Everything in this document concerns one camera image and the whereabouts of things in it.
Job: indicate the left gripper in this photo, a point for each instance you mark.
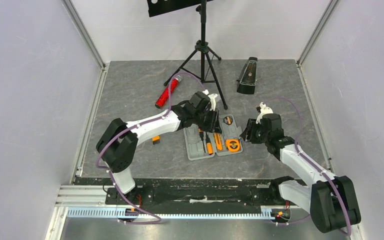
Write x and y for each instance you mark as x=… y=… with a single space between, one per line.
x=214 y=121

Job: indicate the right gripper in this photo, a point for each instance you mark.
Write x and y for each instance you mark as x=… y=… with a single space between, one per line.
x=249 y=129

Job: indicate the orange black utility knife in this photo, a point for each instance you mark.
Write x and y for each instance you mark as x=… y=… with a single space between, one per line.
x=218 y=141

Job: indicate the orange tape measure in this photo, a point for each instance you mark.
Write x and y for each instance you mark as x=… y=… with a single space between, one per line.
x=233 y=145

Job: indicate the orange handled screwdriver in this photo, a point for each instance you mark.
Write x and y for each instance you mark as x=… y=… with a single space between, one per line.
x=208 y=143
x=201 y=135

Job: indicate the grey plastic tool case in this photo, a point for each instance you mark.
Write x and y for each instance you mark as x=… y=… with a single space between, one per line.
x=194 y=146

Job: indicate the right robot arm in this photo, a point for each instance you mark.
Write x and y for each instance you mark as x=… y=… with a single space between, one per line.
x=330 y=200

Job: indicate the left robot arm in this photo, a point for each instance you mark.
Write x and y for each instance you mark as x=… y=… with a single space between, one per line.
x=117 y=145

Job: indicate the black metronome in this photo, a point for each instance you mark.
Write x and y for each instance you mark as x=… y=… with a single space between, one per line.
x=246 y=83

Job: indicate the red glitter tube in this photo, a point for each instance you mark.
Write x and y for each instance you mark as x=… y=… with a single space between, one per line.
x=168 y=90

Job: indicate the black tripod stand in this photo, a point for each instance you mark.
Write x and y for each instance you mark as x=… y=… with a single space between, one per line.
x=203 y=47

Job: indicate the orange hex key set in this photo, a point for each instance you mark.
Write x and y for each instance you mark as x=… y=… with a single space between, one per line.
x=156 y=140

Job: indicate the black perforated stand plate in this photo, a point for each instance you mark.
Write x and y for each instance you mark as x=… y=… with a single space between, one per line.
x=160 y=7

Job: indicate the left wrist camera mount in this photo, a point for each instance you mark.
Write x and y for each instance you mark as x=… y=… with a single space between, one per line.
x=213 y=99

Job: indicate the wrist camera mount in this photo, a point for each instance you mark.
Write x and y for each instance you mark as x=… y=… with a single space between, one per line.
x=213 y=99
x=262 y=109

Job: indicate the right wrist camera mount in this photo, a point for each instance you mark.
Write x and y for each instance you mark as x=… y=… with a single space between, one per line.
x=262 y=109

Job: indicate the grey slotted cable duct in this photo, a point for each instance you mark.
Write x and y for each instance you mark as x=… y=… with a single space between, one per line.
x=125 y=213

